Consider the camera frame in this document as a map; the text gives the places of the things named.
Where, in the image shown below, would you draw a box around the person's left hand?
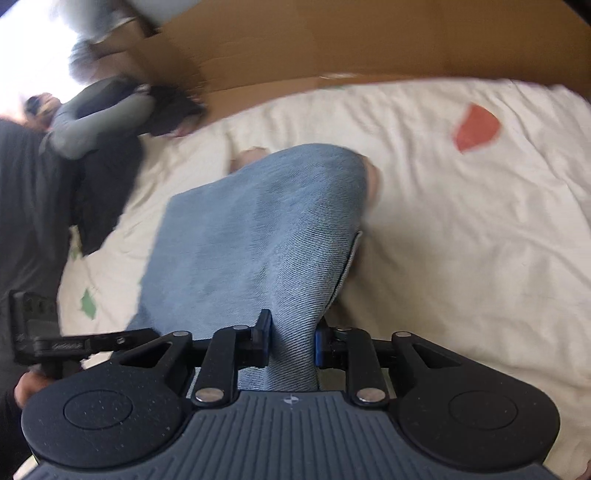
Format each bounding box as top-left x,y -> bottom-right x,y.
14,370 -> 49,409

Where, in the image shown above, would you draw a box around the brown teddy bear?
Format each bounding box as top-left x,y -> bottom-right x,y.
25,91 -> 62,128

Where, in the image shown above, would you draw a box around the folded cardboard sheet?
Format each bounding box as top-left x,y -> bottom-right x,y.
91,0 -> 591,128

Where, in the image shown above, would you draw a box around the white plastic bag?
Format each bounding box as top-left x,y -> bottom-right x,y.
59,0 -> 158,52

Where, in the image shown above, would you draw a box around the black garment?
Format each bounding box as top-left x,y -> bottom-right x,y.
73,84 -> 207,258

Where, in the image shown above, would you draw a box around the cream printed bedsheet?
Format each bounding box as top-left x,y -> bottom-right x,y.
57,76 -> 591,477

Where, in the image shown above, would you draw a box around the dark grey duvet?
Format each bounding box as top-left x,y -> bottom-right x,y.
0,119 -> 80,462

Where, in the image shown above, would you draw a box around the blue jeans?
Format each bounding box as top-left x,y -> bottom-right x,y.
128,143 -> 371,394

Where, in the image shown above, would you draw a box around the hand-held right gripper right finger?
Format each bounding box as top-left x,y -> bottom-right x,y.
315,318 -> 490,408

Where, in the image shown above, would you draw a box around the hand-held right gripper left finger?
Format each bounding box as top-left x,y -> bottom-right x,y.
95,308 -> 272,408

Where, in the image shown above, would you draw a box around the grey neck pillow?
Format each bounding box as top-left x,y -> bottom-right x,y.
39,76 -> 156,161

